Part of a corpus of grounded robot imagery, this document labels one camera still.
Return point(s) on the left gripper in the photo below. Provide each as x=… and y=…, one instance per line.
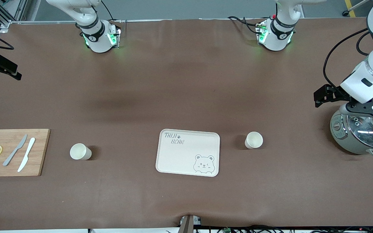
x=334, y=92

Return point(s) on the white IKEA cup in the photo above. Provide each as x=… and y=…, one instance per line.
x=79, y=152
x=254, y=140

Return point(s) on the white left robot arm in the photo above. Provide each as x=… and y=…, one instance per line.
x=277, y=35

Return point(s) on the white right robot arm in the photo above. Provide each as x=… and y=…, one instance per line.
x=97, y=35

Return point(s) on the cream bear print tray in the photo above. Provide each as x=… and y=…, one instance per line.
x=183, y=155

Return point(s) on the grey-green cooking pot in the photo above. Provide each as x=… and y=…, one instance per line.
x=345, y=139

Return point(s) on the glass pot lid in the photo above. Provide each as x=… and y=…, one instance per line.
x=367, y=132

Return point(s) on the black caster wheel stand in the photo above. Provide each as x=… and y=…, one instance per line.
x=345, y=13

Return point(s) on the grey plastic knife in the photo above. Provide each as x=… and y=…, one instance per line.
x=13, y=153

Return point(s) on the white plastic knife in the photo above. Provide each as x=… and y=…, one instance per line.
x=27, y=154

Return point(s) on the bamboo cutting board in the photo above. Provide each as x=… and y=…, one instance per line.
x=11, y=171

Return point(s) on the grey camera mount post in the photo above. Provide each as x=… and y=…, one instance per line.
x=188, y=225

